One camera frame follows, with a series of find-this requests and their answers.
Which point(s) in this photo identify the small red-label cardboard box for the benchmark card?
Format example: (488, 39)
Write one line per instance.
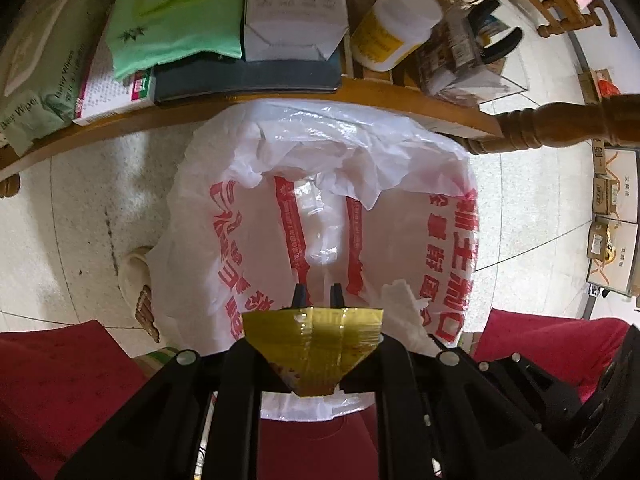
(600, 85)

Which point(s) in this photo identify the white grey carton box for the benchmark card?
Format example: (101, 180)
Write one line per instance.
(295, 15)

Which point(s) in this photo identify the white tissue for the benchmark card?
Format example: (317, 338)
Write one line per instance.
(405, 315)

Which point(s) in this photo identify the white red-printed plastic trash bag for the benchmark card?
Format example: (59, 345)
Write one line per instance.
(400, 240)

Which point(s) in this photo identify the beige slipper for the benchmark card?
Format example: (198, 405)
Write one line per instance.
(135, 275)

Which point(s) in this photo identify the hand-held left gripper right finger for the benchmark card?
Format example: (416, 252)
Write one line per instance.
(336, 297)

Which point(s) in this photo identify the bright green wipes pack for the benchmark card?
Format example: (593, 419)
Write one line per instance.
(170, 15)

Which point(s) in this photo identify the gold foil wrapper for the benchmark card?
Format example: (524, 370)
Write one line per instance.
(320, 345)

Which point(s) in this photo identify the white red flat box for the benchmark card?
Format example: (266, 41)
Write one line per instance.
(107, 87)

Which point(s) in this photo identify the dark blue book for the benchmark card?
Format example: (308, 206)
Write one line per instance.
(250, 80)

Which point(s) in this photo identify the person's red pants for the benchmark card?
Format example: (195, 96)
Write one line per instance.
(50, 385)

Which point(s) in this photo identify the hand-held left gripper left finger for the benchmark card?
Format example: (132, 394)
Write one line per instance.
(301, 297)

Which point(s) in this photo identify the white yellow-label bottle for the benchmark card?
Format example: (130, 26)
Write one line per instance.
(395, 25)

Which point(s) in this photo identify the clear plastic box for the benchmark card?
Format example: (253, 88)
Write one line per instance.
(460, 70)

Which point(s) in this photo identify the grey-green baby wipes pack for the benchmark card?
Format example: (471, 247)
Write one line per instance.
(40, 60)

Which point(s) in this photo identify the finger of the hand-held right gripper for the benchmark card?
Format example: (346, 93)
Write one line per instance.
(525, 380)

